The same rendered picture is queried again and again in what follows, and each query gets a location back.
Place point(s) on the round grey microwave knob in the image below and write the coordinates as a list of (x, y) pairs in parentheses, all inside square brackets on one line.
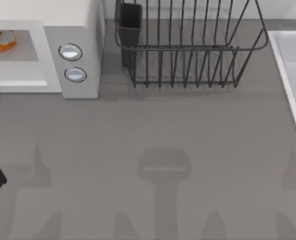
[(70, 52), (75, 74)]

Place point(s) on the dark grey cutlery holder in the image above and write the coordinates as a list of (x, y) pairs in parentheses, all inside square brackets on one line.
[(129, 22)]

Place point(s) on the pale microwave oven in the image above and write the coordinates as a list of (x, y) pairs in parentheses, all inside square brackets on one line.
[(70, 32)]

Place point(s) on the white sink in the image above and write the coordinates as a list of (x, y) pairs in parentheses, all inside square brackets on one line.
[(291, 75)]

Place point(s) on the orange glass bowl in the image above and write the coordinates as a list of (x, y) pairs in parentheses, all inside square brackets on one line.
[(2, 42)]

